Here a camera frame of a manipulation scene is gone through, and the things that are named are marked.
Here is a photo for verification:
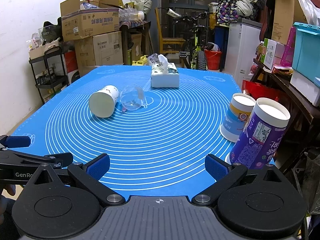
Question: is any white tissue box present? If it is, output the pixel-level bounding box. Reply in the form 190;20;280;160
148;53;180;88

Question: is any floral fabric bag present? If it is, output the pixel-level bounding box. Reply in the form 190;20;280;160
216;0;239;25

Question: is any clear plastic cup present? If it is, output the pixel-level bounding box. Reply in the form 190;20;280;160
120;86;147;111

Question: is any teal plastic storage bin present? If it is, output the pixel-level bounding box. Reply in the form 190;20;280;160
292;22;320;87

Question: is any red plastic bucket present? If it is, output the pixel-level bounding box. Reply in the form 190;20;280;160
204;49;222;70

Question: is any white blue paper cup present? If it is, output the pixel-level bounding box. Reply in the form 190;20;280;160
219;93;255;142

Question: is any green white product box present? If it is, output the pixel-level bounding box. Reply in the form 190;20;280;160
260;38;277;69

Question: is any yellow plastic jug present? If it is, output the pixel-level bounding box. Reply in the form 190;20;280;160
132;55;148;66

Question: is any white chest freezer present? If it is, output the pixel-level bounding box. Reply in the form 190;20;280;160
225;18;262;87

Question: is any pink plastic stand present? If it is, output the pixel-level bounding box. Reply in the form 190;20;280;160
280;27;296;67

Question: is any white paper cup lying down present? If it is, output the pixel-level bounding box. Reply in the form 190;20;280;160
89;85;119;118

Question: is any yellow wooden chair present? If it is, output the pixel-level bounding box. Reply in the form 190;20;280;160
155;8;185;55

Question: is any purple paper cup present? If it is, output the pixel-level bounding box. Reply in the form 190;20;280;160
229;98;290;169

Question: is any large lower cardboard box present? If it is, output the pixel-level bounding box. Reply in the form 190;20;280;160
74;31;124;76

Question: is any black metal shelf rack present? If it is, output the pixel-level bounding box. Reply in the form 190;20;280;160
29;46;69;105

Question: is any blue silicone baking mat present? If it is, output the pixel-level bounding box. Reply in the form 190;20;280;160
14;66;240;197

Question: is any black bicycle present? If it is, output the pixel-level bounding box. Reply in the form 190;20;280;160
167;8;208;71

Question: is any open cardboard box top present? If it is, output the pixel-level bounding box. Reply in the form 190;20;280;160
60;0;119;42

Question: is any tall brown cardboard box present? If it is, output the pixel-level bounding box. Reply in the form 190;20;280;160
271;0;307;45

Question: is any dark wooden side table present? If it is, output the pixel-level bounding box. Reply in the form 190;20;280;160
251;59;319;177

